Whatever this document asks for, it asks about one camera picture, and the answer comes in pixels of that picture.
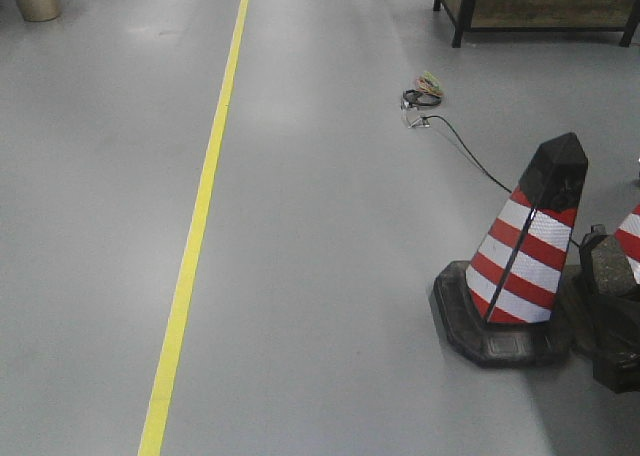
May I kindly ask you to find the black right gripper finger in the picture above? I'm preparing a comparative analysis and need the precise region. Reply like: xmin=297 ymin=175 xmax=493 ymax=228
xmin=593 ymin=353 xmax=639 ymax=394
xmin=586 ymin=290 xmax=639 ymax=364

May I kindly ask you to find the brake pad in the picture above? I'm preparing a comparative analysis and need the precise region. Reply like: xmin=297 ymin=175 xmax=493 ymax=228
xmin=579 ymin=224 xmax=639 ymax=296

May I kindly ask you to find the right red white traffic cone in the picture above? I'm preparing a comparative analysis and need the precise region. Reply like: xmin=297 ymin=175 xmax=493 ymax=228
xmin=562 ymin=203 xmax=640 ymax=357

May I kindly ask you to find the red white traffic cone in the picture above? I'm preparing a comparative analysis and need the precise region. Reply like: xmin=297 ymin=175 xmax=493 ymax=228
xmin=562 ymin=203 xmax=640 ymax=357
xmin=433 ymin=132 xmax=588 ymax=367

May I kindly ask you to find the left red white traffic cone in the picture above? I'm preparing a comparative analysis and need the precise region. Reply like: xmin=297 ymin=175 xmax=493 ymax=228
xmin=433 ymin=132 xmax=588 ymax=367

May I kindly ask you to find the black floor cable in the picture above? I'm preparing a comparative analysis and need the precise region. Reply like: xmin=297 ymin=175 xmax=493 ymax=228
xmin=422 ymin=114 xmax=584 ymax=250

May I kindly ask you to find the coloured wire bundle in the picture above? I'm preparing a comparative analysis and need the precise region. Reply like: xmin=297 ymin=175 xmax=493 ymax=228
xmin=399 ymin=70 xmax=445 ymax=130

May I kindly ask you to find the wooden bench black frame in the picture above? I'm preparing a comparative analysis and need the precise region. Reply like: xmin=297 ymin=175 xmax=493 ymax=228
xmin=433 ymin=0 xmax=639 ymax=48

